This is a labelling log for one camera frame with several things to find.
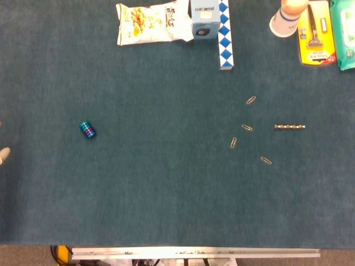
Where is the blue metallic cylinder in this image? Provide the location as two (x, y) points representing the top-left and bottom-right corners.
(79, 120), (98, 140)

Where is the blue white snake puzzle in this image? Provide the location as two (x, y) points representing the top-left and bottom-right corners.
(217, 0), (235, 70)

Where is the white paper cup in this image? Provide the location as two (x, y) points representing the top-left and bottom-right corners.
(268, 7), (302, 38)

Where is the black cable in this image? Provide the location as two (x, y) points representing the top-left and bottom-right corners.
(49, 245), (60, 264)

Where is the green wet wipes pack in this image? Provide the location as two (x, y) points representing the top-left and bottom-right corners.
(329, 0), (355, 71)

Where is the light blue speaker box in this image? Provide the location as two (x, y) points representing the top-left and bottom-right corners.
(190, 0), (221, 40)

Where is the aluminium profile rail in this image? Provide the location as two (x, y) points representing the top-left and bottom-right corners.
(71, 246), (321, 260)

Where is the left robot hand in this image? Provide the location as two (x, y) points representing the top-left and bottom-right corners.
(0, 147), (11, 166)

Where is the peach egg-shaped object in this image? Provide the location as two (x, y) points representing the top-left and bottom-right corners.
(280, 0), (310, 16)

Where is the teal felt table cloth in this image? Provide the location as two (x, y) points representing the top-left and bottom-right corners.
(0, 0), (355, 247)

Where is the yellow part under table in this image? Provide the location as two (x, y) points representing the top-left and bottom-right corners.
(57, 245), (73, 266)

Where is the small metal chain tool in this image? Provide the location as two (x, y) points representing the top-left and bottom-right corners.
(274, 124), (306, 130)

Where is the white peanut snack bag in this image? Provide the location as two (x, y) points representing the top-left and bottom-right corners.
(115, 0), (194, 47)

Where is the yellow razor blister pack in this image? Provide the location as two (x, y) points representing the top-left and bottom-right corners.
(297, 1), (337, 67)

